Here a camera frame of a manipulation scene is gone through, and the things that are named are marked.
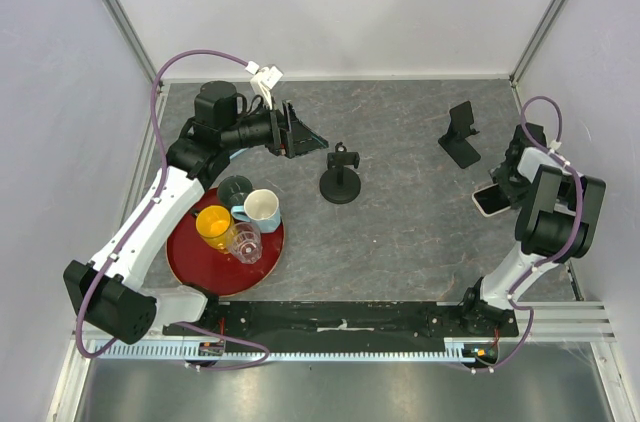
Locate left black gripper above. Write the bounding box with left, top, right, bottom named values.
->
left=222, top=97, right=329, bottom=160

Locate phone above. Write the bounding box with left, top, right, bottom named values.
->
left=299, top=129, right=328, bottom=153
left=472, top=184, right=511, bottom=218

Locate black folding phone stand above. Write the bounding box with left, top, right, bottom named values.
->
left=438, top=101, right=481, bottom=169

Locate black round-base phone stand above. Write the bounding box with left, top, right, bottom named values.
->
left=319, top=142, right=361, bottom=204

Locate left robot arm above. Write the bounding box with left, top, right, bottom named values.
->
left=63, top=81, right=329, bottom=344

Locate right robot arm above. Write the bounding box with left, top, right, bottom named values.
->
left=457, top=123, right=606, bottom=336

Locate light blue cream mug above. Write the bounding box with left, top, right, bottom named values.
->
left=230, top=189, right=281, bottom=234

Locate dark green mug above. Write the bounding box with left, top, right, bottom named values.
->
left=217, top=175, right=254, bottom=209

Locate clear glass cup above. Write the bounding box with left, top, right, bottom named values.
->
left=226, top=222, right=262, bottom=264

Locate yellow plastic cup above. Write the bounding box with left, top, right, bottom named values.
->
left=196, top=205, right=232, bottom=254

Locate red round tray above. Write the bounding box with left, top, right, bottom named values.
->
left=165, top=188, right=286, bottom=297

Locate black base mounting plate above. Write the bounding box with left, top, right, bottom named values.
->
left=194, top=301, right=519, bottom=350

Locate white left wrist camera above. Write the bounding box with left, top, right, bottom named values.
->
left=245, top=61, right=283, bottom=110

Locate light blue cable duct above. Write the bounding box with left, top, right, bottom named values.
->
left=94, top=337, right=490, bottom=363

